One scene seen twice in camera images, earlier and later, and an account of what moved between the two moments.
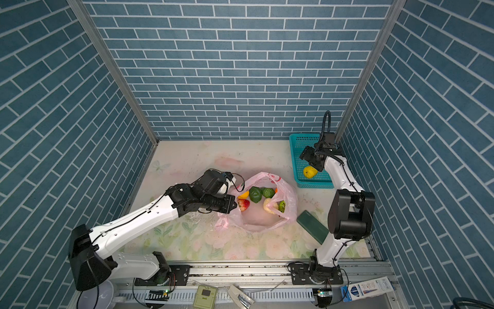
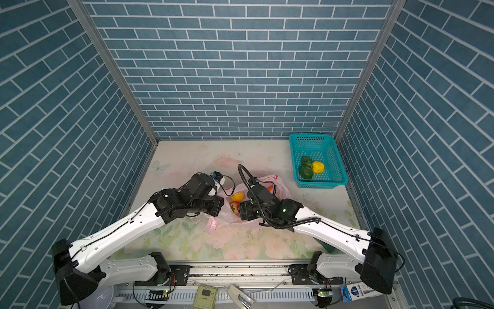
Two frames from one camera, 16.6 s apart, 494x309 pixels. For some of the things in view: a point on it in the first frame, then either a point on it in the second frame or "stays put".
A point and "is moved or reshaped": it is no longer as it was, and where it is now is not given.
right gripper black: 306,154 -> 244,210
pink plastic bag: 255,219 is moved or reshaped
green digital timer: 205,297 stays put
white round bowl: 99,297 stays put
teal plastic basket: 299,142 stays put
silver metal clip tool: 242,299 stays put
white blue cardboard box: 366,288 stays put
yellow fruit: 309,172 is moved or reshaped
